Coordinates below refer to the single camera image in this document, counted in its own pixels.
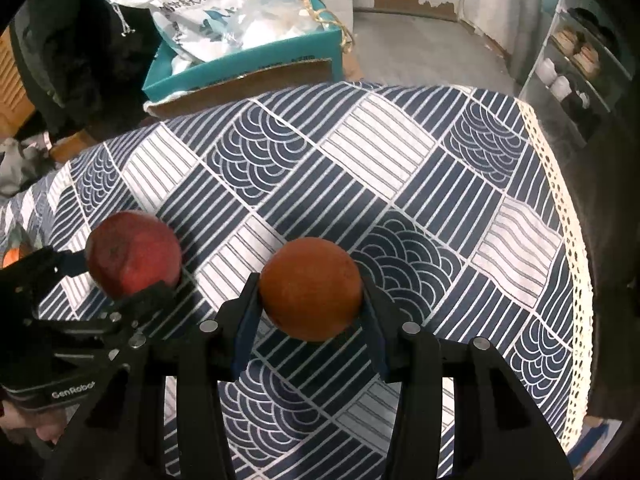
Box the grey clothing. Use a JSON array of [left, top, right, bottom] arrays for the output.
[[0, 135, 56, 198]]

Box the wooden louvred wardrobe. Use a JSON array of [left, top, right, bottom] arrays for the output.
[[0, 25, 96, 161]]

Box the blue patterned tablecloth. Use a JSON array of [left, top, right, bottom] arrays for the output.
[[0, 80, 596, 480]]

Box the brown cardboard box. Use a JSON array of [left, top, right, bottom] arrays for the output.
[[144, 57, 335, 121]]

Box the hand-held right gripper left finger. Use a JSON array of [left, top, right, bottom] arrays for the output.
[[42, 274, 261, 480]]

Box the blue printed box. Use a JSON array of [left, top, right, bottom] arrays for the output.
[[570, 417, 623, 461]]

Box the person's left hand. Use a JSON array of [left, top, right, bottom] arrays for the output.
[[0, 400, 68, 443]]

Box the clear plastic bag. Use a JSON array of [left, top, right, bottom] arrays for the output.
[[225, 0, 326, 51]]

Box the white rice bag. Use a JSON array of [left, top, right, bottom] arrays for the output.
[[96, 0, 246, 73]]

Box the beige twine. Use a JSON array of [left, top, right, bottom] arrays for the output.
[[300, 5, 353, 53]]

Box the white shoe rack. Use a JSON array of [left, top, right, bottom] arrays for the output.
[[517, 0, 636, 146]]

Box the teal box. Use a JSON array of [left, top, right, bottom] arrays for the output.
[[142, 0, 346, 103]]

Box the black hooded coat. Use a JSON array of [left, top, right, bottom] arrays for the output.
[[10, 0, 161, 141]]

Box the grey metal pipe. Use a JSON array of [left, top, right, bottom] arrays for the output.
[[510, 0, 546, 76]]

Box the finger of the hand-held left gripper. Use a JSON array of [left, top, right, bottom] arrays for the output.
[[0, 247, 91, 311], [32, 282, 176, 356]]

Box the red apple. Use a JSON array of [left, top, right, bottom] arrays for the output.
[[85, 211, 183, 301]]

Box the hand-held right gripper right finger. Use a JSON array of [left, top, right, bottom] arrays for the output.
[[361, 280, 573, 480]]

